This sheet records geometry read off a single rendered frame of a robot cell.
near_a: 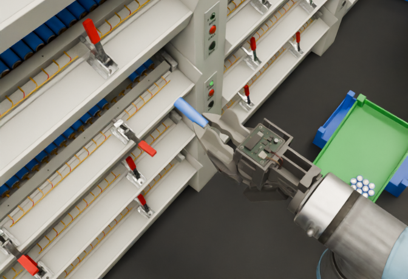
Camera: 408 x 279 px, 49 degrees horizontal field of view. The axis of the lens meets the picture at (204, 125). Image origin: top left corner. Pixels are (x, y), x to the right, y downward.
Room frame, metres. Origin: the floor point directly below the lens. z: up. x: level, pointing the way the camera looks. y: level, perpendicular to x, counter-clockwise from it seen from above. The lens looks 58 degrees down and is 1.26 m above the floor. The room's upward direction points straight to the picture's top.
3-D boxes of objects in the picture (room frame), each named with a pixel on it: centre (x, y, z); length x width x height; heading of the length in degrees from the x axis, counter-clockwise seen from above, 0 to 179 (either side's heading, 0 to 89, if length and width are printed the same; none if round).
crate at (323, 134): (0.71, -0.53, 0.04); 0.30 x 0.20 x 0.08; 50
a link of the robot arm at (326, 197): (0.25, -0.17, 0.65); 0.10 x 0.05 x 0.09; 140
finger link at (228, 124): (0.39, -0.04, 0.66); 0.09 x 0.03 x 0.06; 45
